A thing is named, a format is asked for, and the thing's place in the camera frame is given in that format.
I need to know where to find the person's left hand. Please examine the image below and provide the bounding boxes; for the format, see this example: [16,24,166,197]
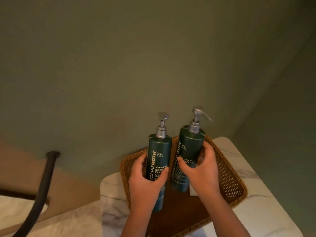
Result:
[128,153,169,213]

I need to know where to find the person's right hand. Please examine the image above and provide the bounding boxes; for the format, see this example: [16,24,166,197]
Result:
[177,141,221,201]

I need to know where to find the dark green pump bottle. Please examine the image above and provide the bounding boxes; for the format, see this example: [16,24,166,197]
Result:
[169,106,214,193]
[144,112,173,213]

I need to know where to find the person's right forearm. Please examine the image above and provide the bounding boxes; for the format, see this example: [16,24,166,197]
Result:
[197,192,252,237]

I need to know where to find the person's left forearm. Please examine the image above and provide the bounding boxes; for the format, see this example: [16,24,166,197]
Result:
[120,207,155,237]

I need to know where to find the brown wicker tray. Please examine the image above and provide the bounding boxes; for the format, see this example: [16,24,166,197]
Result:
[120,135,248,237]

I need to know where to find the white marble side table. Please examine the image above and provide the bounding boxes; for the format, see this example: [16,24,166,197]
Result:
[100,137,303,237]

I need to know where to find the black curved pipe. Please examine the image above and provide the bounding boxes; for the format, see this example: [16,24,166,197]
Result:
[12,151,60,237]

